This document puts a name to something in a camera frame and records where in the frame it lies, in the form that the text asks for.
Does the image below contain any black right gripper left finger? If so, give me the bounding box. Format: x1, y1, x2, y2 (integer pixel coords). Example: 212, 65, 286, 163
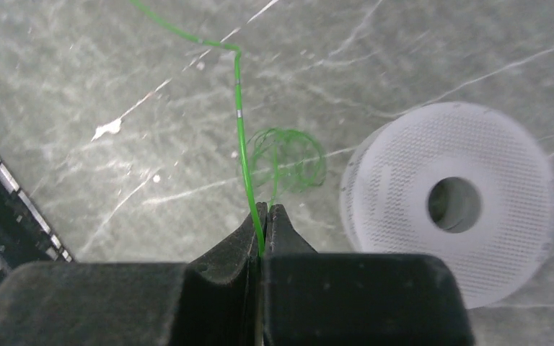
0, 217, 260, 345

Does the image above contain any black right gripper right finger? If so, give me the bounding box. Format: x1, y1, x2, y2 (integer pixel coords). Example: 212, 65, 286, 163
262, 205, 475, 345

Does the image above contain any green cable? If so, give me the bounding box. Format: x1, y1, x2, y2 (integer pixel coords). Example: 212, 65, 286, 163
128, 0, 328, 259

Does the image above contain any white perforated filament spool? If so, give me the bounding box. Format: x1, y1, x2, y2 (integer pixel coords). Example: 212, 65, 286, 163
339, 102, 554, 309

